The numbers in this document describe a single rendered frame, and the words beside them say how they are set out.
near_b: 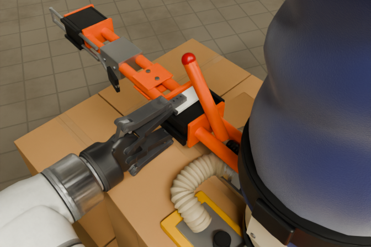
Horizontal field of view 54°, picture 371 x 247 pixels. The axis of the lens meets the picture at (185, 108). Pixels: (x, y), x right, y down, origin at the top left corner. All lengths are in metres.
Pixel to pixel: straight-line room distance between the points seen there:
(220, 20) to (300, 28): 2.82
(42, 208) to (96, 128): 1.03
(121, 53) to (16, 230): 0.40
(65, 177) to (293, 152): 0.33
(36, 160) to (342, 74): 1.34
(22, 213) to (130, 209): 0.23
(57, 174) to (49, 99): 1.99
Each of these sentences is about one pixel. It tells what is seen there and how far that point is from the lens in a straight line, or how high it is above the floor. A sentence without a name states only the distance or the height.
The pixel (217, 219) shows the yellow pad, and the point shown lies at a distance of 0.66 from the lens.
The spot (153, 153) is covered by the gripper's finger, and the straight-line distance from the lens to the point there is 0.66.
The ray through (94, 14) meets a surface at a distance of 0.87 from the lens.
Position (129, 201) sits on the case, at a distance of 0.70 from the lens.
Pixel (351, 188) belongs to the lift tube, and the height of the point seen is 1.42.
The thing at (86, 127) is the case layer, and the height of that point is 0.54.
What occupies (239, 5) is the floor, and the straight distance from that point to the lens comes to 3.31.
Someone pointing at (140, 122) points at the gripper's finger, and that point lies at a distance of 0.57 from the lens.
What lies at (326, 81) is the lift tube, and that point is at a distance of 0.28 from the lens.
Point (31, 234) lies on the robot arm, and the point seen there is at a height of 1.24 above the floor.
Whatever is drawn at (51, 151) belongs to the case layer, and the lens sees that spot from 1.51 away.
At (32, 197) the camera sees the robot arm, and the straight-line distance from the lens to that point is 0.54.
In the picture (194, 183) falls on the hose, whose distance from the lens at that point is 0.63.
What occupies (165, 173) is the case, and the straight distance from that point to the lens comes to 0.73.
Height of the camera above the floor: 1.68
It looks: 47 degrees down
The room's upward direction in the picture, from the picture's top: straight up
